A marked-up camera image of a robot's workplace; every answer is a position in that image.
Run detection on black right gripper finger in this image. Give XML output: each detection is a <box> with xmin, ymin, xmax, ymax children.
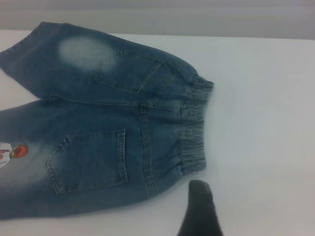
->
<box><xmin>172</xmin><ymin>179</ymin><xmax>226</xmax><ymax>236</ymax></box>

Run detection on blue denim shorts with print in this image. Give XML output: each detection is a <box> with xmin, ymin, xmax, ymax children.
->
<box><xmin>0</xmin><ymin>21</ymin><xmax>215</xmax><ymax>236</ymax></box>

